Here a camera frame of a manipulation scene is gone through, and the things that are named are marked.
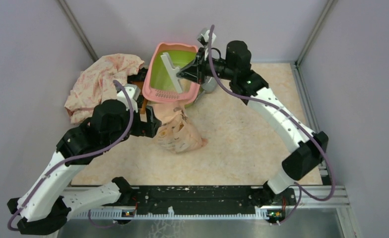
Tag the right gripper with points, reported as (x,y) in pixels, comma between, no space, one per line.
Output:
(195,72)

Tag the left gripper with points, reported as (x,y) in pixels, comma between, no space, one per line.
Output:
(149,128)

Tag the metal litter scoop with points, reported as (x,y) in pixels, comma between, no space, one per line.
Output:
(209,85)

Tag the white bag sealing clip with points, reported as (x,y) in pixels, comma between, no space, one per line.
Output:
(172,71)

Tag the pink cat litter bag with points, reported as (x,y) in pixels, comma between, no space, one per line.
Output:
(176,133)

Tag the pink and green litter box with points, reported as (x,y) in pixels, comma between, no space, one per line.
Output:
(158,87)

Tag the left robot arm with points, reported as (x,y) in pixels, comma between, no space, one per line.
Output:
(44,209)

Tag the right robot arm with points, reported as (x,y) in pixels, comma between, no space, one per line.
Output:
(307,148)

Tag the orange wooden tray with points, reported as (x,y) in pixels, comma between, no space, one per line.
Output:
(138,80)

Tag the pink floral cloth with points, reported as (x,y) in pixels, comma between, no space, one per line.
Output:
(96,84)

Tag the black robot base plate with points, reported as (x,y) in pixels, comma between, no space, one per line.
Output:
(205,199)

